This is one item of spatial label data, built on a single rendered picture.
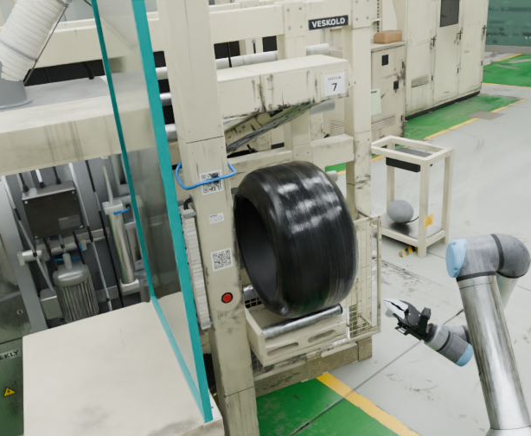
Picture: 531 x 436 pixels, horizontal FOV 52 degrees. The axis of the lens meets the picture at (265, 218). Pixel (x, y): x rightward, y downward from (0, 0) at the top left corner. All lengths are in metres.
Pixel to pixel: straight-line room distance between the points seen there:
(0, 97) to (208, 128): 0.66
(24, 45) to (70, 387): 1.05
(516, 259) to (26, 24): 1.65
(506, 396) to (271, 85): 1.29
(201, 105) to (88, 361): 0.81
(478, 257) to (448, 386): 1.59
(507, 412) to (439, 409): 1.38
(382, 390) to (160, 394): 2.00
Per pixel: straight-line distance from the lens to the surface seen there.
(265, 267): 2.32
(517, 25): 13.60
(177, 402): 1.30
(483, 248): 1.75
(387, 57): 6.57
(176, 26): 1.68
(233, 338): 2.10
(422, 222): 4.26
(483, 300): 1.73
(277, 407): 3.08
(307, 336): 2.11
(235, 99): 2.04
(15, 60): 1.92
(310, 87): 2.16
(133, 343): 1.51
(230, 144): 2.21
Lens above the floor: 2.13
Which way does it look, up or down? 24 degrees down
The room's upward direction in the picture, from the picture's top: 5 degrees counter-clockwise
